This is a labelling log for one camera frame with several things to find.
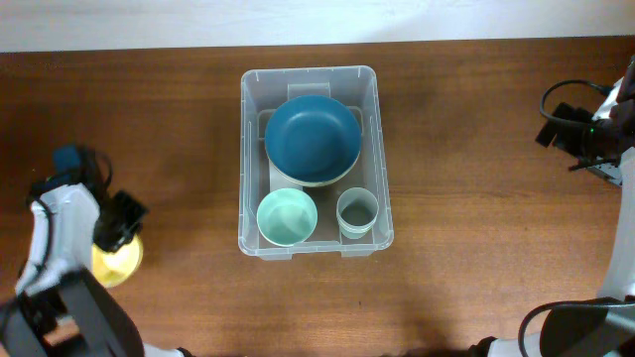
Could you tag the beige bowl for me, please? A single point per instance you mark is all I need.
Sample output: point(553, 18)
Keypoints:
point(327, 182)

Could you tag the yellow small bowl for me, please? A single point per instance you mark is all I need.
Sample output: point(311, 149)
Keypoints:
point(113, 269)

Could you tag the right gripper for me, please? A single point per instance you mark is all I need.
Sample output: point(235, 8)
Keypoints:
point(567, 137)

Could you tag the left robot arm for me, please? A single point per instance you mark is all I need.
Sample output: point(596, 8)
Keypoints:
point(59, 307)

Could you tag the clear plastic storage bin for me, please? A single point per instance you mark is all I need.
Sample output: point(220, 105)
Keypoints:
point(265, 90)

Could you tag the cream plastic cup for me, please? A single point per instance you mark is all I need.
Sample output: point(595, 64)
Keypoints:
point(342, 222)

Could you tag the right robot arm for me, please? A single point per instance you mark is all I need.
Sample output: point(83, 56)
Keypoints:
point(604, 325)

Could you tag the mint green plastic cup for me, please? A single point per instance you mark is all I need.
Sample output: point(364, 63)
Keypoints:
point(354, 232)

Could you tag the grey plastic cup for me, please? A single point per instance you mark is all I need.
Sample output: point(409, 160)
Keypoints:
point(357, 206)

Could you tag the dark blue bowl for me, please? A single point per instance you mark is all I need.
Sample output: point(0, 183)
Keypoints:
point(313, 138)

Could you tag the mint green small bowl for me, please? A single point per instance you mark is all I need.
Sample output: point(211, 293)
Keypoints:
point(287, 216)

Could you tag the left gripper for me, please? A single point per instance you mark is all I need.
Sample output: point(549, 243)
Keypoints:
point(113, 242)

